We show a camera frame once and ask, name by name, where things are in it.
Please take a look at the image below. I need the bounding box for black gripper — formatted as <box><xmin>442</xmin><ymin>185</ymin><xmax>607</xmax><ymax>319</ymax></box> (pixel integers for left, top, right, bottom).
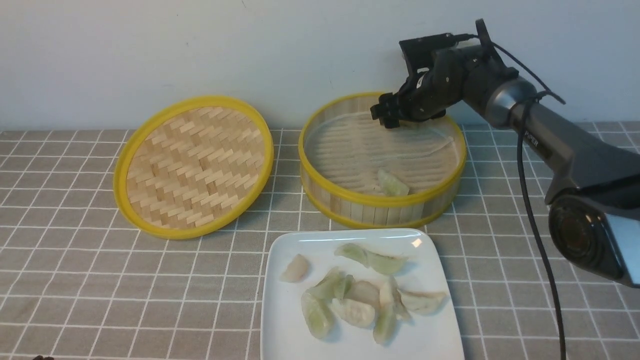
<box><xmin>370</xmin><ymin>47</ymin><xmax>506</xmax><ymax>129</ymax></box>

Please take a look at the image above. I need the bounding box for pink white dumpling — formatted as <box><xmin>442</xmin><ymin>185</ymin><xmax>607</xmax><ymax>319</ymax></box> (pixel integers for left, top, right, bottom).
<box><xmin>279</xmin><ymin>253</ymin><xmax>310</xmax><ymax>283</ymax></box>

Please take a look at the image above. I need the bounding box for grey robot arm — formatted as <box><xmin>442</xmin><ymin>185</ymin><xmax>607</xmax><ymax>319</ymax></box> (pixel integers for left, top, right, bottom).
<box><xmin>370</xmin><ymin>45</ymin><xmax>640</xmax><ymax>288</ymax></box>

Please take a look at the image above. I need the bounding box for green dumpling top plate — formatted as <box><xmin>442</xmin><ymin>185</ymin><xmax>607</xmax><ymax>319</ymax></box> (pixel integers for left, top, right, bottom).
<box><xmin>334</xmin><ymin>243</ymin><xmax>409</xmax><ymax>276</ymax></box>

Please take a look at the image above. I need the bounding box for green dumpling plate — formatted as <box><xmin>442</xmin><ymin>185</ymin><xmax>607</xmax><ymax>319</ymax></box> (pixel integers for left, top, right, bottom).
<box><xmin>334</xmin><ymin>243</ymin><xmax>409</xmax><ymax>276</ymax></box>
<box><xmin>301</xmin><ymin>292</ymin><xmax>335</xmax><ymax>340</ymax></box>

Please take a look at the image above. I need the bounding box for pale dumpling plate edge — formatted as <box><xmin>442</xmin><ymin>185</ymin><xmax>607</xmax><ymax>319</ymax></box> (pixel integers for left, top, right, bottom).
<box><xmin>379</xmin><ymin>276</ymin><xmax>412</xmax><ymax>322</ymax></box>

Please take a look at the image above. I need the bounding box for white dumpling centre plate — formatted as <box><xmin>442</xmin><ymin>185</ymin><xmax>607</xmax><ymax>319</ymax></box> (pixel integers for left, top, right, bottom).
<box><xmin>330</xmin><ymin>280</ymin><xmax>381</xmax><ymax>329</ymax></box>

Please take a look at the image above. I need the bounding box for green dumpling left plate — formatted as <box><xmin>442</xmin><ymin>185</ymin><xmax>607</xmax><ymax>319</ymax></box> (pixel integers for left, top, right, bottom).
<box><xmin>301</xmin><ymin>292</ymin><xmax>335</xmax><ymax>340</ymax></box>

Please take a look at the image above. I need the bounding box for white square plate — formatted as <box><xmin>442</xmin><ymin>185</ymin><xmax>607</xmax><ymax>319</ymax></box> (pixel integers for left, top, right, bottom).
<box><xmin>260</xmin><ymin>228</ymin><xmax>465</xmax><ymax>360</ymax></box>

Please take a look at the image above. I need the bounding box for yellow rimmed bamboo steamer basket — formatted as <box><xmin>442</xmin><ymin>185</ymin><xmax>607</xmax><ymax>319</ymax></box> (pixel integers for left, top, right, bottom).
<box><xmin>298</xmin><ymin>92</ymin><xmax>467</xmax><ymax>229</ymax></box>

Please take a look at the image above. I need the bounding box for green dumpling in steamer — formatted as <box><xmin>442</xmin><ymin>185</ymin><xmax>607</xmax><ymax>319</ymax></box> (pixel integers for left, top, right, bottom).
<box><xmin>377</xmin><ymin>168</ymin><xmax>410</xmax><ymax>198</ymax></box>

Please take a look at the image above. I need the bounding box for green dumpling upper centre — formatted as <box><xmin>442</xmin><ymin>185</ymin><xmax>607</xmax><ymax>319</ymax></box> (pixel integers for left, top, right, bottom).
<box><xmin>306</xmin><ymin>266</ymin><xmax>355</xmax><ymax>301</ymax></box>

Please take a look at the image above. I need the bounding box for pale green dumpling right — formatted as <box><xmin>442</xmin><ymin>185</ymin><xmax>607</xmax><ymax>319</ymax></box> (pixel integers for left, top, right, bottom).
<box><xmin>399</xmin><ymin>291</ymin><xmax>448</xmax><ymax>316</ymax></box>

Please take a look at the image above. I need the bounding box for woven bamboo steamer lid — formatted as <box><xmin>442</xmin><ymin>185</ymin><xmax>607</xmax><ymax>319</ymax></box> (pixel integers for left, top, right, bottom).
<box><xmin>113</xmin><ymin>96</ymin><xmax>275</xmax><ymax>240</ymax></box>

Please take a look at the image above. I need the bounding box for green dumpling lower centre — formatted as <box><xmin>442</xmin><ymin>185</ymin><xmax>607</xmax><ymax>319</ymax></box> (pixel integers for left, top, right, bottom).
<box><xmin>372</xmin><ymin>304</ymin><xmax>397</xmax><ymax>346</ymax></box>

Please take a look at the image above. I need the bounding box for grey checked tablecloth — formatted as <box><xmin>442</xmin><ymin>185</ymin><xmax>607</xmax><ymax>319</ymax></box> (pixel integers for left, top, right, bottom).
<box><xmin>0</xmin><ymin>121</ymin><xmax>640</xmax><ymax>360</ymax></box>

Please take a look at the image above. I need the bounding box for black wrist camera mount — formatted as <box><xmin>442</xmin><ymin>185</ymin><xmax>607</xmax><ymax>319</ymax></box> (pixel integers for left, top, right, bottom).
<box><xmin>398</xmin><ymin>32</ymin><xmax>476</xmax><ymax>75</ymax></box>

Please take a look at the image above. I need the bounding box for black cable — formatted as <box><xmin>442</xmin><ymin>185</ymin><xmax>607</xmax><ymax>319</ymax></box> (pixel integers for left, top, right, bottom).
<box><xmin>475</xmin><ymin>19</ymin><xmax>568</xmax><ymax>360</ymax></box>

